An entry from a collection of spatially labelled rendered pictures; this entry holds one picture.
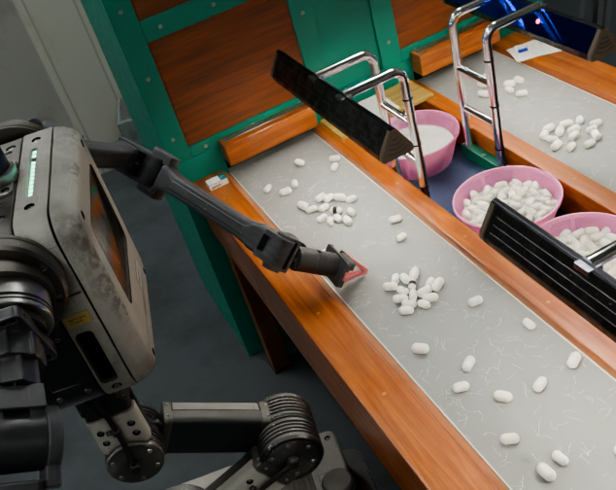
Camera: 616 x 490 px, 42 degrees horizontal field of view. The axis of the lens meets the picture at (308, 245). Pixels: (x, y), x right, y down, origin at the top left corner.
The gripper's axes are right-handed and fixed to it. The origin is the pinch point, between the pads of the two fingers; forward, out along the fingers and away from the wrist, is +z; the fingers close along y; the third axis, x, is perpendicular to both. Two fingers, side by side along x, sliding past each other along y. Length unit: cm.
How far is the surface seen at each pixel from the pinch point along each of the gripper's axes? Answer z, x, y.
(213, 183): -16, 8, 63
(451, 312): 8.1, -4.2, -23.9
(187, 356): 12, 86, 92
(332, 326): -11.8, 8.8, -13.2
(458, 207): 24.0, -19.0, 6.4
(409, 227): 14.6, -10.2, 9.2
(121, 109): 6, 41, 241
